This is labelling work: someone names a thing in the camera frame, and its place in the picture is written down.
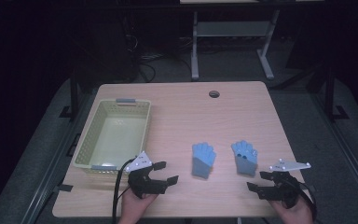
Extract aluminium frame rail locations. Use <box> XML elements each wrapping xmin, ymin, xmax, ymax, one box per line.
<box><xmin>310</xmin><ymin>92</ymin><xmax>358</xmax><ymax>217</ymax></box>
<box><xmin>21</xmin><ymin>90</ymin><xmax>101</xmax><ymax>224</ymax></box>

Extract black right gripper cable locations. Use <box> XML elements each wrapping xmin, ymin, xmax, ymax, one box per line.
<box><xmin>292</xmin><ymin>179</ymin><xmax>319</xmax><ymax>222</ymax></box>

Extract pale green perforated plastic basket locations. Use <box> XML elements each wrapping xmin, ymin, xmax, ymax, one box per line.
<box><xmin>72</xmin><ymin>98</ymin><xmax>152</xmax><ymax>175</ymax></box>

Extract black stand post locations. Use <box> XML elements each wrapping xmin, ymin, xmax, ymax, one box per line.
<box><xmin>322</xmin><ymin>62</ymin><xmax>351</xmax><ymax>123</ymax></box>
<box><xmin>59</xmin><ymin>69</ymin><xmax>80</xmax><ymax>119</ymax></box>

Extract plain blue glove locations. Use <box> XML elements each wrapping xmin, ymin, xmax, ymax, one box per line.
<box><xmin>191</xmin><ymin>142</ymin><xmax>217</xmax><ymax>180</ymax></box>

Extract person's left hand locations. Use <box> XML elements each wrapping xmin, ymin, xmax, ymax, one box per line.
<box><xmin>117</xmin><ymin>186</ymin><xmax>160</xmax><ymax>224</ymax></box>

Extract black floor cables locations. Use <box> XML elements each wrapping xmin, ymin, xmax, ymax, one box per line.
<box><xmin>124</xmin><ymin>33</ymin><xmax>194</xmax><ymax>84</ymax></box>

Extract person's right hand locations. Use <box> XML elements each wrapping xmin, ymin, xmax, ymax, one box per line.
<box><xmin>268</xmin><ymin>194</ymin><xmax>315</xmax><ymax>224</ymax></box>

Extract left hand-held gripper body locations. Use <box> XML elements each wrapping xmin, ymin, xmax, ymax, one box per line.
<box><xmin>124</xmin><ymin>150</ymin><xmax>169</xmax><ymax>200</ymax></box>

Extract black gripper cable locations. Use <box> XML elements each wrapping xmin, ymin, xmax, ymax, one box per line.
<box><xmin>111</xmin><ymin>158</ymin><xmax>137</xmax><ymax>224</ymax></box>
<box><xmin>292</xmin><ymin>179</ymin><xmax>319</xmax><ymax>222</ymax></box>

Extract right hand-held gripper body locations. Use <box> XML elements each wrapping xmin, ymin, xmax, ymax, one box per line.
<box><xmin>255</xmin><ymin>158</ymin><xmax>312</xmax><ymax>209</ymax></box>

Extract grey metal shelf stand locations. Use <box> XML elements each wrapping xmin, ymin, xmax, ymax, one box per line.
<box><xmin>190</xmin><ymin>8</ymin><xmax>282</xmax><ymax>80</ymax></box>

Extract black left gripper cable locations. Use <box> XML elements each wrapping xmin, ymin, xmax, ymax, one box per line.
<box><xmin>111</xmin><ymin>158</ymin><xmax>137</xmax><ymax>224</ymax></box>

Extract black table edge clamp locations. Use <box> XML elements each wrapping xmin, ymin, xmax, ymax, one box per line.
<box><xmin>66</xmin><ymin>133</ymin><xmax>82</xmax><ymax>157</ymax></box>
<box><xmin>52</xmin><ymin>184</ymin><xmax>75</xmax><ymax>193</ymax></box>

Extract blue glove with dark dots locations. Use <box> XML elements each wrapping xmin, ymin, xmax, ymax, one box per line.
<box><xmin>230</xmin><ymin>139</ymin><xmax>259</xmax><ymax>177</ymax></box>

